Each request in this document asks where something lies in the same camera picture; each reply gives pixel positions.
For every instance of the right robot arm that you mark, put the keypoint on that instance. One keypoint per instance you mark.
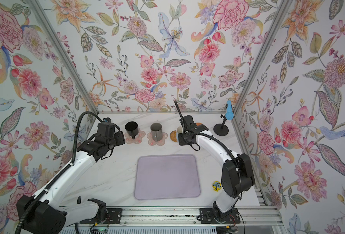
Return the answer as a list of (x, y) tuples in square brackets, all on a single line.
[(237, 174)]

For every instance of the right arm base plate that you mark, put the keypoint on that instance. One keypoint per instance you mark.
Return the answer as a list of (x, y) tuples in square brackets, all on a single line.
[(214, 216)]

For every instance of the pink flower coaster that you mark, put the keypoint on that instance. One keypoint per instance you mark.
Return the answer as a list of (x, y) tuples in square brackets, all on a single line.
[(137, 140), (152, 142)]

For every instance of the lavender tray mat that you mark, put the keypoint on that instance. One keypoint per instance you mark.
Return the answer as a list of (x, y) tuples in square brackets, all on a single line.
[(167, 177)]

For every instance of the black mug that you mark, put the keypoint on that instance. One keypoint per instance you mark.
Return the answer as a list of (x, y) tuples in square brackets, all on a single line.
[(132, 129)]

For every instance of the yellow blue sticker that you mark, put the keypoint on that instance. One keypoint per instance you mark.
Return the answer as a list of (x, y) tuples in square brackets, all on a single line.
[(217, 186)]

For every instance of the light blue mug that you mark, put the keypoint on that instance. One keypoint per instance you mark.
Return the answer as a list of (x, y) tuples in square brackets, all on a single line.
[(179, 130)]

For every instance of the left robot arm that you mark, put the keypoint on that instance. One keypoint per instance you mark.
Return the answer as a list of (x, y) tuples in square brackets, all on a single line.
[(42, 212)]

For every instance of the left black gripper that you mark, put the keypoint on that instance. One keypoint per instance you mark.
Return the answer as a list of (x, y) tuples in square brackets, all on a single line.
[(120, 135)]

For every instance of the aluminium front rail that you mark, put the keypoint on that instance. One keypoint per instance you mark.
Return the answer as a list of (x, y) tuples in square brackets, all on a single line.
[(187, 216)]

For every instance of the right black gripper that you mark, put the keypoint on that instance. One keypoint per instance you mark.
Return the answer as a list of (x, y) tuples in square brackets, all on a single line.
[(181, 140)]

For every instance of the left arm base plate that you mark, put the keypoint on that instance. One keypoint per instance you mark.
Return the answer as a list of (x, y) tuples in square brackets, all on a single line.
[(111, 216)]

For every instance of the woven rattan coaster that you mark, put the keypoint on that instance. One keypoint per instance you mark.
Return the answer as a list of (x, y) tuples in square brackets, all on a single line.
[(173, 136)]

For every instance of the grey mug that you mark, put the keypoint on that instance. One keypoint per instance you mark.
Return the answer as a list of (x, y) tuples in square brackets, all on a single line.
[(156, 132)]

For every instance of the blue microphone on stand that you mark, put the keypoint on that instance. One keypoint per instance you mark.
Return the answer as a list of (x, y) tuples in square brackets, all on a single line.
[(221, 129)]

